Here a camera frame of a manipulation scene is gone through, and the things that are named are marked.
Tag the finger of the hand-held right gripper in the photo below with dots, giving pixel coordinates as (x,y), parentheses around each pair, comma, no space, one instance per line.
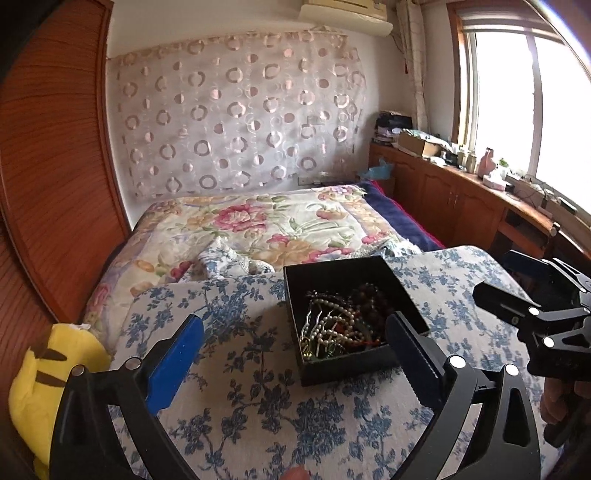
(503,302)
(531,272)

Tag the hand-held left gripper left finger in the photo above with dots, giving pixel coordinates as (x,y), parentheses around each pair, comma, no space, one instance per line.
(173,369)

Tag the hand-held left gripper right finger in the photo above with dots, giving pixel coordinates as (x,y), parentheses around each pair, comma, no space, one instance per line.
(411,355)

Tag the black square box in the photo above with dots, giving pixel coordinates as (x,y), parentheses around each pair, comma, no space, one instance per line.
(351,369)

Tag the pile of beaded jewelry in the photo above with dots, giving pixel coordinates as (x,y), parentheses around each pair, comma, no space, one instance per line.
(323,323)

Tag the person's right hand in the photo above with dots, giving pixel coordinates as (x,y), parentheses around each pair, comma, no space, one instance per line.
(556,401)

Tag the blue floral white blanket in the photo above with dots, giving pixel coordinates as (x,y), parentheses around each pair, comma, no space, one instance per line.
(258,392)

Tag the wooden cabinet desk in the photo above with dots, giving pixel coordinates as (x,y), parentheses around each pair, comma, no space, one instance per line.
(443,194)

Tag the pink figurine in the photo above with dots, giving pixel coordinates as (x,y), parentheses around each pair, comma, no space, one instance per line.
(488,161)

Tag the navy blue blanket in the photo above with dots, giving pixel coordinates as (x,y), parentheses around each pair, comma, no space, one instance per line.
(401,217)

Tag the yellow plush toy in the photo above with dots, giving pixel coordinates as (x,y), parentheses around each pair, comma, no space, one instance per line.
(41,392)

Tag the pink floral quilt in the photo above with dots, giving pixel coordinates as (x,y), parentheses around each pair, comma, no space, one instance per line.
(240,221)

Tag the cardboard box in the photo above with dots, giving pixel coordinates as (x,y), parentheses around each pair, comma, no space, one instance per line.
(418,144)

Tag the window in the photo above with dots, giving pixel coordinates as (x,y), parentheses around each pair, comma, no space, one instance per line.
(517,92)

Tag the light blue plastic bag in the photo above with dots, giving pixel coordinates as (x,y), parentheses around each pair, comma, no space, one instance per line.
(376,170)

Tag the pile of dark clothes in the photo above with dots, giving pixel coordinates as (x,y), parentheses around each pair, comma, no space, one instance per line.
(392,127)

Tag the pale window curtain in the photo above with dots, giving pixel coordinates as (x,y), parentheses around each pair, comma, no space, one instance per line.
(415,69)

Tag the white air conditioner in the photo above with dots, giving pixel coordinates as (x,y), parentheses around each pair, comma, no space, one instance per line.
(344,16)

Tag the wall power strip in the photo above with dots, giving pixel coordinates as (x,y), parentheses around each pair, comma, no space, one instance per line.
(314,180)

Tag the sheer circle-patterned wall curtain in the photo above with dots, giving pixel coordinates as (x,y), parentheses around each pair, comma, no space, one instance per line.
(231,115)

